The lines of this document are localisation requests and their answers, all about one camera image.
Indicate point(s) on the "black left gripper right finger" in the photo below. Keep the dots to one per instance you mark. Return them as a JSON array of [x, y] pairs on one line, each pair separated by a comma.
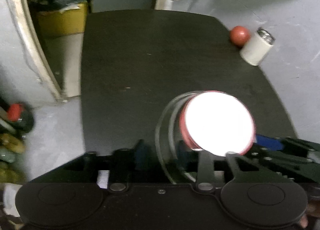
[[202, 167]]

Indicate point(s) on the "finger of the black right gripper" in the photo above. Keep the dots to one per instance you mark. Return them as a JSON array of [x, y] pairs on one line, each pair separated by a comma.
[[277, 144], [278, 160]]

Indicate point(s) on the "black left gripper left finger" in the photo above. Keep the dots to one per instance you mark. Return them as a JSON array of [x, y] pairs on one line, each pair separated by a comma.
[[115, 172]]

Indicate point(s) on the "white bowl red rim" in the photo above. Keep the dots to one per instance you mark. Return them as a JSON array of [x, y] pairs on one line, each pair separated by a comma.
[[217, 122]]

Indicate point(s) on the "steel plate with sticker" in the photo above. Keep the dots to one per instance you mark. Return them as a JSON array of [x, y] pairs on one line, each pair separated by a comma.
[[167, 138]]

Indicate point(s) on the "person's left hand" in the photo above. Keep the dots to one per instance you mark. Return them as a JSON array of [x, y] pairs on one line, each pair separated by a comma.
[[312, 210]]

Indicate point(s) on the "white steel thermos cup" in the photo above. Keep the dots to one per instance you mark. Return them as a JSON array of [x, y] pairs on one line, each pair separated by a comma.
[[257, 47]]

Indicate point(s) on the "red round fruit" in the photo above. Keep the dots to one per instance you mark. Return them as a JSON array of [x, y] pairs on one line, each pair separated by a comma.
[[239, 35]]

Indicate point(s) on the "yellow box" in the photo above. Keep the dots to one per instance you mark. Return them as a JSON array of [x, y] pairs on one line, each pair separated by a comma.
[[67, 21]]

